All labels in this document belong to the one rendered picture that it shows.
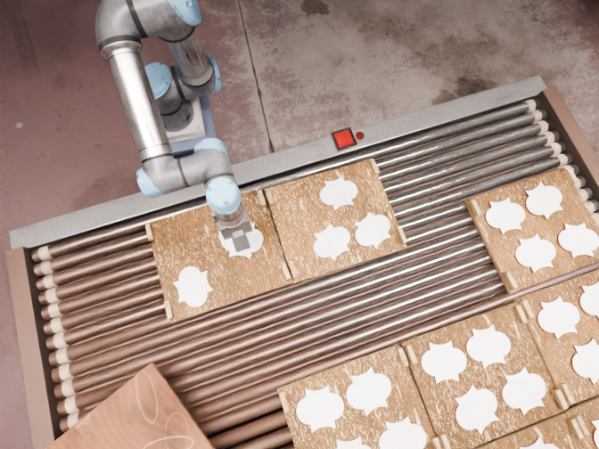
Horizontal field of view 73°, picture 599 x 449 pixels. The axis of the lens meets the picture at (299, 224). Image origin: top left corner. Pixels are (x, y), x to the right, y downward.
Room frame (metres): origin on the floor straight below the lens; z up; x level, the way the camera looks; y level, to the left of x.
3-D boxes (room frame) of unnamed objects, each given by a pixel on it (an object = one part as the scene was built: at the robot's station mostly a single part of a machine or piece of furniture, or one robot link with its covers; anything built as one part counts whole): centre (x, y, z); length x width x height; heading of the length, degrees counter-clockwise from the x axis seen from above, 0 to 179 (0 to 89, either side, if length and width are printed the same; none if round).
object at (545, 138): (0.48, -0.07, 0.90); 1.95 x 0.05 x 0.05; 116
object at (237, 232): (0.29, 0.18, 1.20); 0.12 x 0.09 x 0.16; 27
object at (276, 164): (0.68, 0.03, 0.89); 2.08 x 0.08 x 0.06; 116
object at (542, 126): (0.52, -0.05, 0.90); 1.95 x 0.05 x 0.05; 116
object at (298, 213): (0.45, -0.12, 0.93); 0.41 x 0.35 x 0.02; 115
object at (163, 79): (0.78, 0.52, 1.08); 0.13 x 0.12 x 0.14; 115
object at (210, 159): (0.40, 0.24, 1.36); 0.11 x 0.11 x 0.08; 25
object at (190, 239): (0.27, 0.26, 0.93); 0.41 x 0.35 x 0.02; 116
